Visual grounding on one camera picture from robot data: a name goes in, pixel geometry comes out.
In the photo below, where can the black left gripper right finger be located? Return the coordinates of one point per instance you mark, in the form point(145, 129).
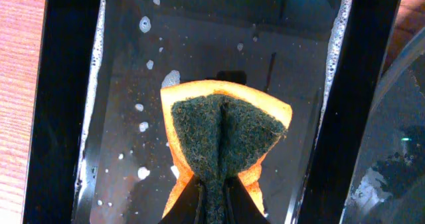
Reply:
point(239, 206)

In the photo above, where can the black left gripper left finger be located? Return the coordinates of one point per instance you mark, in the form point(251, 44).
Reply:
point(190, 205)

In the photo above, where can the green and orange sponge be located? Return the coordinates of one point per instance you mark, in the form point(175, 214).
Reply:
point(217, 130)

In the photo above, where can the black rectangular water tray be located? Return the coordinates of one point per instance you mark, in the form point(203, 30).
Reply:
point(99, 150)

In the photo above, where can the round black serving tray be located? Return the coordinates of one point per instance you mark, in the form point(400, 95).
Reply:
point(388, 181)

